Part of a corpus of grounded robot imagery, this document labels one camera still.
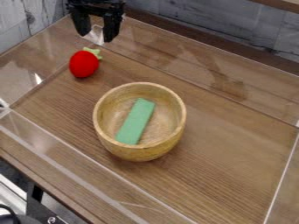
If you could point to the green rectangular block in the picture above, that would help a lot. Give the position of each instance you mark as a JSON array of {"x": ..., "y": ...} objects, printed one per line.
[{"x": 133, "y": 125}]

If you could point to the red toy strawberry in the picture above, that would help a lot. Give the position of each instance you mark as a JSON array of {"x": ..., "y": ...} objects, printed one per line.
[{"x": 84, "y": 62}]

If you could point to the wooden bowl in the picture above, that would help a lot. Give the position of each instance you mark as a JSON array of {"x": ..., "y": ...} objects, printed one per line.
[{"x": 164, "y": 128}]

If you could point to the black metal table leg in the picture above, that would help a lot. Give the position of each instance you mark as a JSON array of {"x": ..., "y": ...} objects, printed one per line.
[{"x": 45, "y": 209}]

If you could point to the clear acrylic corner bracket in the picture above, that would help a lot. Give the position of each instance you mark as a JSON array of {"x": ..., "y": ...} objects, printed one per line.
[{"x": 94, "y": 36}]

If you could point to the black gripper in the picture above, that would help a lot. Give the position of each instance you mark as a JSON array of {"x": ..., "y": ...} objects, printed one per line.
[{"x": 108, "y": 8}]

